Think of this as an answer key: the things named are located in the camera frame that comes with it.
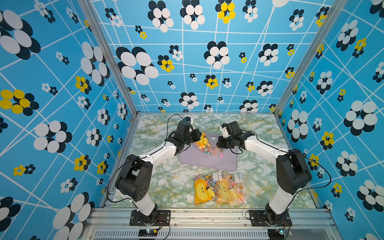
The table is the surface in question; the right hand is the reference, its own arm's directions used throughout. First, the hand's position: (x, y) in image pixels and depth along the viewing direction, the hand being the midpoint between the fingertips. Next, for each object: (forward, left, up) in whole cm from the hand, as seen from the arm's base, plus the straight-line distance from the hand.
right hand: (218, 143), depth 92 cm
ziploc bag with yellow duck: (0, +8, +4) cm, 9 cm away
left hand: (+3, +9, +8) cm, 12 cm away
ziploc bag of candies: (-25, 0, -6) cm, 26 cm away
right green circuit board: (-45, -24, -9) cm, 52 cm away
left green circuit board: (-45, +37, -11) cm, 60 cm away
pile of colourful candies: (-2, +5, -5) cm, 7 cm away
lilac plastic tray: (-4, +16, -9) cm, 19 cm away
